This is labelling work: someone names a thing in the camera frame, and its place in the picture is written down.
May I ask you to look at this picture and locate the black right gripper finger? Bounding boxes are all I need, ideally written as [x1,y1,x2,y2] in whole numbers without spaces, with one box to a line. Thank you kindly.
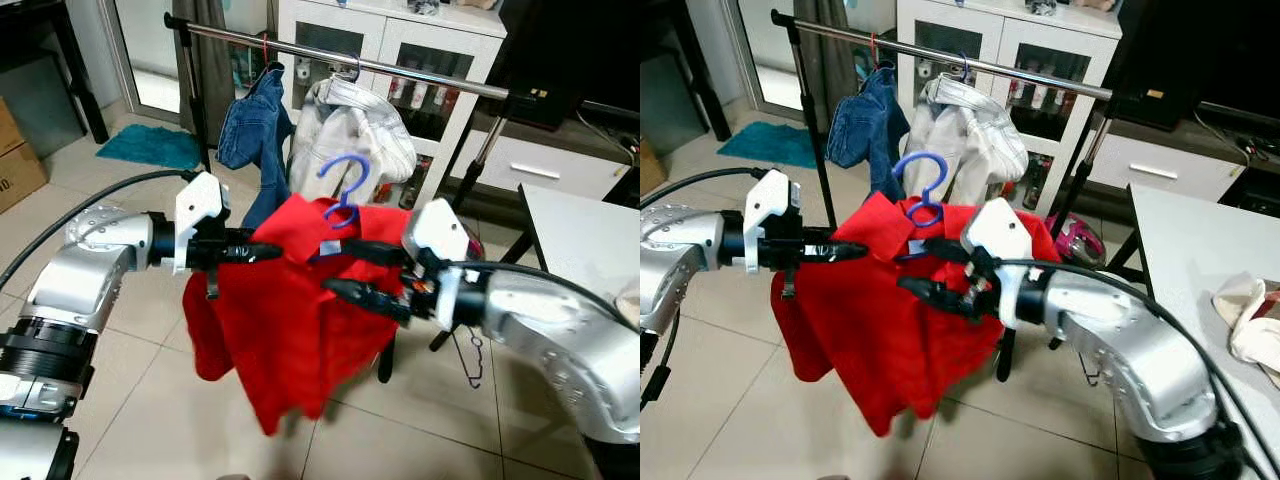
[897,275,987,322]
[345,238,412,268]
[937,237,994,270]
[322,278,414,322]

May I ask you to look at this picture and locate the teal floor mat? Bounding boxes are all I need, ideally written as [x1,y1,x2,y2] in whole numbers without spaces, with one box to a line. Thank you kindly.
[95,123,206,171]
[716,122,816,169]

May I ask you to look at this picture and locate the white denim jacket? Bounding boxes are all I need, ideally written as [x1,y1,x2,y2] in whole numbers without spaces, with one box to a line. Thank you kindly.
[903,72,1031,206]
[288,75,419,206]

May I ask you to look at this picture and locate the blue denim jeans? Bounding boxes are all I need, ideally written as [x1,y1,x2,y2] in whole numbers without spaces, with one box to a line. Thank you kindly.
[217,62,296,231]
[828,62,911,201]

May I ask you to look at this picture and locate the brown cardboard box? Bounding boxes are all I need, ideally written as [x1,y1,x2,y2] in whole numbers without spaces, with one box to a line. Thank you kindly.
[0,97,48,213]
[640,138,668,196]

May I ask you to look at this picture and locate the white table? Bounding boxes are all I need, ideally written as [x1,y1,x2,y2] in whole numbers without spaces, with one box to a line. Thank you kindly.
[1128,183,1280,441]
[520,183,641,331]

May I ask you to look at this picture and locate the grey curtain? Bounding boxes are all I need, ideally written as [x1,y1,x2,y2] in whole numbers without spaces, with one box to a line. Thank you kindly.
[178,0,236,141]
[795,0,856,141]

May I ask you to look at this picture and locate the black desk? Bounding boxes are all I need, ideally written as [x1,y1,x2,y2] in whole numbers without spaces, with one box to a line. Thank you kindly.
[640,0,731,141]
[0,0,111,144]

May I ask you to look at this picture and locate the glass sliding door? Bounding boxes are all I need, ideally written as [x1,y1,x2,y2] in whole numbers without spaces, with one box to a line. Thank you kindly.
[715,0,901,121]
[100,0,276,126]

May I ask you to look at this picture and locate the white drawer tv stand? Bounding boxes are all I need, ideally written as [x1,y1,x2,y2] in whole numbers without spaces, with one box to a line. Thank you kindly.
[1080,100,1280,206]
[450,95,641,206]

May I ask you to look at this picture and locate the tall black speaker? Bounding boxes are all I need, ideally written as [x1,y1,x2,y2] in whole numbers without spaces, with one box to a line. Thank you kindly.
[497,0,576,131]
[1105,0,1206,131]

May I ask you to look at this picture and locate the black television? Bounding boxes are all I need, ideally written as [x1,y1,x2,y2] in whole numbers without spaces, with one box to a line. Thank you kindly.
[1195,0,1280,111]
[570,0,641,106]

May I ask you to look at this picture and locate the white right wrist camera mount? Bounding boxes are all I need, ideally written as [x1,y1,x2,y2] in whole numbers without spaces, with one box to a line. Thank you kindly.
[402,198,471,331]
[960,197,1036,329]

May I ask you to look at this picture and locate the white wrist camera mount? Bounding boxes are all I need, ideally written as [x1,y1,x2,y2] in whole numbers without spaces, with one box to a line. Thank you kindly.
[174,171,230,276]
[960,197,1036,329]
[402,198,471,331]
[742,170,801,276]

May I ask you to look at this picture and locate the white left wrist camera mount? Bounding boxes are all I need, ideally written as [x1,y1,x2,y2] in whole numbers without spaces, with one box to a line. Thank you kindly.
[174,171,230,276]
[742,170,801,276]

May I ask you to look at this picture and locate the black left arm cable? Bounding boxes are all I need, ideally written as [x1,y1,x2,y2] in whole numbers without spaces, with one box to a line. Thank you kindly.
[0,168,201,291]
[640,165,771,211]

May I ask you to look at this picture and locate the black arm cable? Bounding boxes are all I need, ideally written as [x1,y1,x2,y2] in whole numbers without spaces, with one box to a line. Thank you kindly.
[640,165,771,211]
[440,260,641,336]
[0,168,201,291]
[995,258,1280,480]

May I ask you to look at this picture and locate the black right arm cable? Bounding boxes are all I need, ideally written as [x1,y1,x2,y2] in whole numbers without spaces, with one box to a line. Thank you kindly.
[440,260,641,336]
[995,258,1280,480]

